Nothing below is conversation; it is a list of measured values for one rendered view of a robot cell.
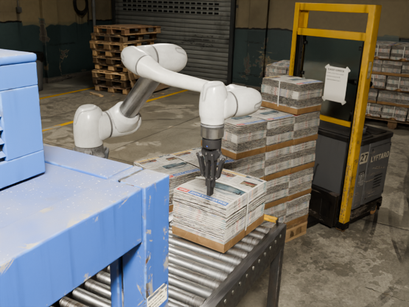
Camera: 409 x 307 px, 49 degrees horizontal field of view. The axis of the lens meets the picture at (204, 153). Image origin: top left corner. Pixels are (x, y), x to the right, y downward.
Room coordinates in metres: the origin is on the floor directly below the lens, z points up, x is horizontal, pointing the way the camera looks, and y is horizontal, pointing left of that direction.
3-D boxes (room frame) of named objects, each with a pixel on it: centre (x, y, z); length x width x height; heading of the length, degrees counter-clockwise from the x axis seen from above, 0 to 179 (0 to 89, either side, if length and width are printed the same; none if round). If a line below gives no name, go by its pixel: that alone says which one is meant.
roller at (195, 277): (1.60, 0.11, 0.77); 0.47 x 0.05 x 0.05; 61
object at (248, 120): (3.07, -0.20, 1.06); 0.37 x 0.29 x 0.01; 40
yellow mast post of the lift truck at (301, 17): (3.98, -0.78, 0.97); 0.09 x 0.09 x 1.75; 40
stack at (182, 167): (2.98, -0.10, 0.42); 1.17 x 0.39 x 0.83; 130
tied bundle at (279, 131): (3.26, -0.43, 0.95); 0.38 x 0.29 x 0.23; 41
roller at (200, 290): (1.55, 0.15, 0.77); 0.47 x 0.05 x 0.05; 61
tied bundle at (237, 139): (3.07, -0.20, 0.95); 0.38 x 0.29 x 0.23; 40
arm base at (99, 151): (2.37, 0.65, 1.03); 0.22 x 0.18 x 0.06; 9
